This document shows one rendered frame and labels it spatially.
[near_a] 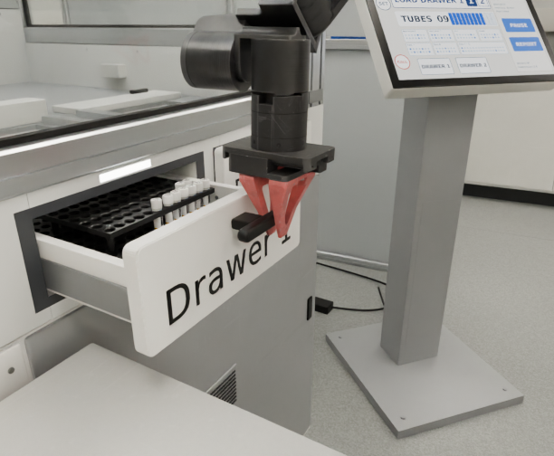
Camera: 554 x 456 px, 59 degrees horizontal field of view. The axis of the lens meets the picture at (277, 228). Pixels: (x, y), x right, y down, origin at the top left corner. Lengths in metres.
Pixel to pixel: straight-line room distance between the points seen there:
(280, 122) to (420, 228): 1.07
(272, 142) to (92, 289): 0.23
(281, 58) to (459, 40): 0.96
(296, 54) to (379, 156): 1.79
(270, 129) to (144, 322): 0.21
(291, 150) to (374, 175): 1.79
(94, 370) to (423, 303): 1.24
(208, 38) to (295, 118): 0.12
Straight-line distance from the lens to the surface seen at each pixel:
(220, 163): 0.74
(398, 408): 1.60
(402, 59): 1.27
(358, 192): 2.31
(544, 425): 1.75
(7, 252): 0.54
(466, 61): 1.37
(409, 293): 1.60
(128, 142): 0.62
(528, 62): 1.49
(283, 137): 0.48
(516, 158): 3.49
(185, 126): 0.68
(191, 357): 0.82
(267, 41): 0.47
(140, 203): 0.61
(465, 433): 1.63
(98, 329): 0.65
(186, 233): 0.46
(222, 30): 0.53
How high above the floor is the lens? 1.10
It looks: 23 degrees down
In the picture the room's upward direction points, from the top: straight up
